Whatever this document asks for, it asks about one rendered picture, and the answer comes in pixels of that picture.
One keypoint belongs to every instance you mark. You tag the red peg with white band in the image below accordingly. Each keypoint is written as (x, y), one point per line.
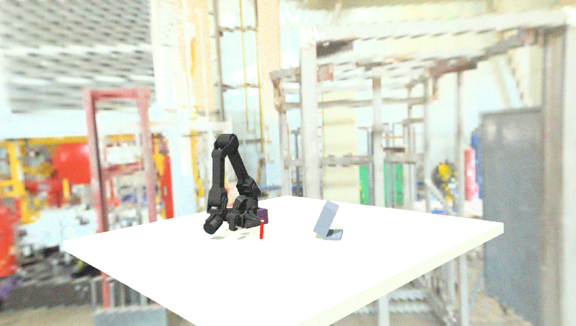
(261, 229)

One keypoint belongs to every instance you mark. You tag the grey sloped panel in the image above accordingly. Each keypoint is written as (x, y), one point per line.
(326, 217)

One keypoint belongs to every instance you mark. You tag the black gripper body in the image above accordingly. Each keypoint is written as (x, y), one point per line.
(236, 218)

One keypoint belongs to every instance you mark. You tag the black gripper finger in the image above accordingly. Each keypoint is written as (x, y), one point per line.
(249, 221)
(251, 214)

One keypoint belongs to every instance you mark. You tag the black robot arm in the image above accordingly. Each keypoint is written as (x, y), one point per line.
(218, 195)

